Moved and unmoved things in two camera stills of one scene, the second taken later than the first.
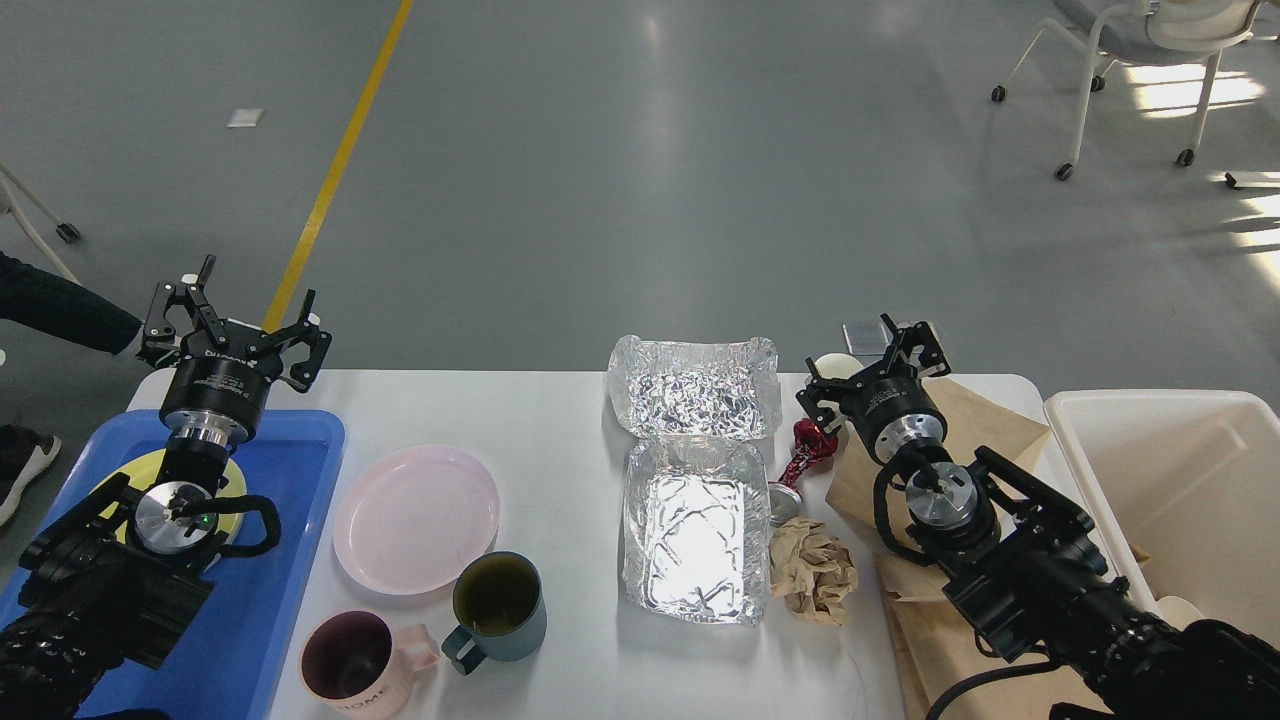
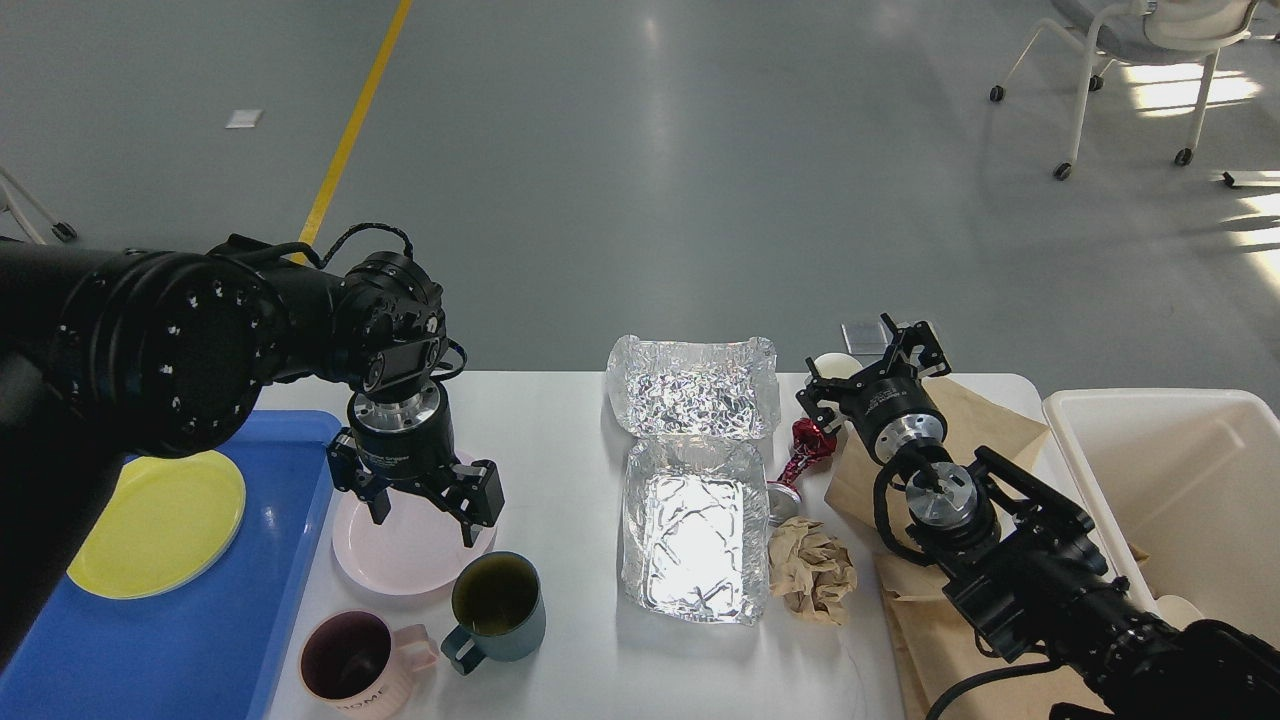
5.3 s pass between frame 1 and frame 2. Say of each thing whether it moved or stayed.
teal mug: stayed
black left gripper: moved
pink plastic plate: stayed
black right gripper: stayed
